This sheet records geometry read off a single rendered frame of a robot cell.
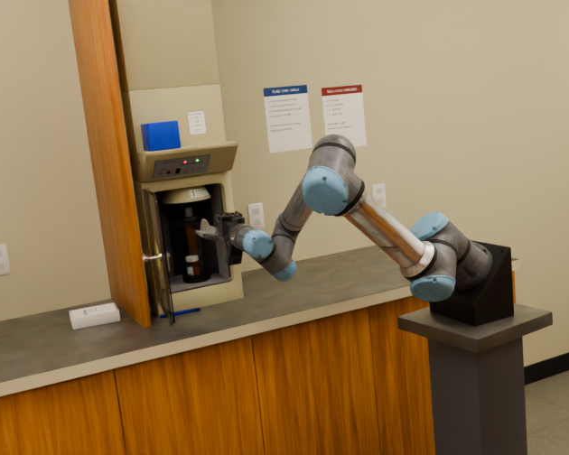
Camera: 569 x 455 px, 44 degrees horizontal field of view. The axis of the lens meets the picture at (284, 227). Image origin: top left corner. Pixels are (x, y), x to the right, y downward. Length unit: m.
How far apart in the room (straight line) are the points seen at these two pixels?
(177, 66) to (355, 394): 1.29
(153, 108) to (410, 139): 1.42
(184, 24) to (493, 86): 1.80
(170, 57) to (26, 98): 0.61
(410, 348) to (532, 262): 1.48
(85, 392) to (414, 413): 1.22
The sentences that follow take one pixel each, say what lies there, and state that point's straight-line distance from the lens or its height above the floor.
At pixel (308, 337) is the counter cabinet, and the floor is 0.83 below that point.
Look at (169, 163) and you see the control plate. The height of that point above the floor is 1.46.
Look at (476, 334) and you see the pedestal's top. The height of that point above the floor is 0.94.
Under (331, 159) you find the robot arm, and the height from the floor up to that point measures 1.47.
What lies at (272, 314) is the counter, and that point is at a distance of 2.31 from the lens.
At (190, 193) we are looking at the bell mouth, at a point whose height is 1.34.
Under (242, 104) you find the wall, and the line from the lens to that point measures 2.96.
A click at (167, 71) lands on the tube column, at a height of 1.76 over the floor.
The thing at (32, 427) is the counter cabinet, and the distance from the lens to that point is 2.20.
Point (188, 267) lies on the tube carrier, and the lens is 2.54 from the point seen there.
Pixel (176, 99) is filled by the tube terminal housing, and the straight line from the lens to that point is 2.41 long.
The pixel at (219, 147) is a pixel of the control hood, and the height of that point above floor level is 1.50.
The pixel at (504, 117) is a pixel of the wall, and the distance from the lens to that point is 3.75.
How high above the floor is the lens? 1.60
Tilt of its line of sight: 10 degrees down
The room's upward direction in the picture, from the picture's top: 6 degrees counter-clockwise
